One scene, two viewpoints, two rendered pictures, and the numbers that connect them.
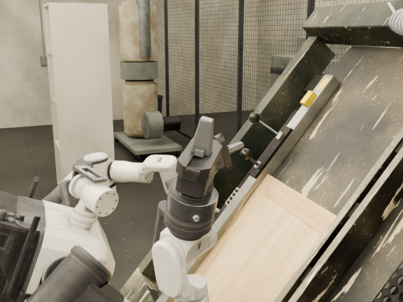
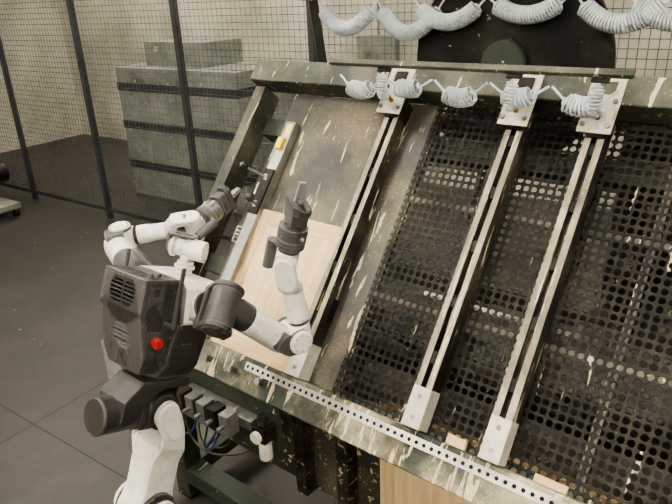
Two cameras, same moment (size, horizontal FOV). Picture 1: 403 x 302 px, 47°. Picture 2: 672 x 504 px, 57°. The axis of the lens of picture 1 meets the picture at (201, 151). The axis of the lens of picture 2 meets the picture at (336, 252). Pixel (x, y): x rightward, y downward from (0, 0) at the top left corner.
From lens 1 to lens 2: 1.15 m
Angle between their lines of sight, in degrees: 31
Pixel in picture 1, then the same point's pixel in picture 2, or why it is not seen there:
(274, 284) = (306, 283)
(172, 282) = (290, 282)
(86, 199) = (190, 253)
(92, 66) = not seen: outside the picture
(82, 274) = (234, 294)
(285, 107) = (251, 150)
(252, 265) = not seen: hidden behind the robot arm
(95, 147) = not seen: outside the picture
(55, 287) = (222, 306)
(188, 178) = (302, 217)
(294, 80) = (254, 126)
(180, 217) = (293, 241)
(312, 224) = (320, 236)
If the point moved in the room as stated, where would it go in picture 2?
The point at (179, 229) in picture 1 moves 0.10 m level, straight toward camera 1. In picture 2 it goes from (292, 249) to (311, 259)
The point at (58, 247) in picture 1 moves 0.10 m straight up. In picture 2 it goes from (194, 288) to (190, 256)
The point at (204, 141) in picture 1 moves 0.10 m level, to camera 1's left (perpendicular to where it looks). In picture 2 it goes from (302, 195) to (271, 202)
